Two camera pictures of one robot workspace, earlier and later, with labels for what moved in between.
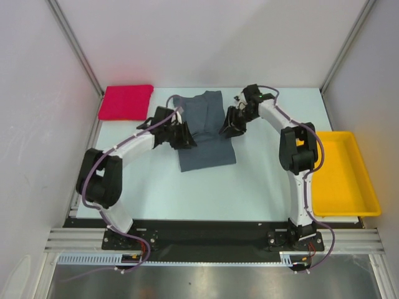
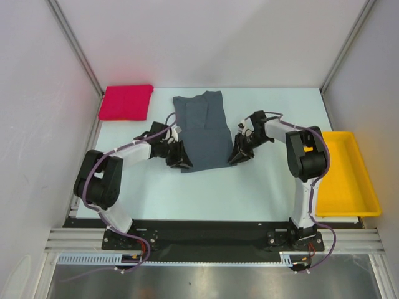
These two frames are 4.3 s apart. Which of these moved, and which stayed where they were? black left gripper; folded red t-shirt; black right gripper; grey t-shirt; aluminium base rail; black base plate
Moved: black left gripper; black right gripper
Stayed: folded red t-shirt; grey t-shirt; black base plate; aluminium base rail
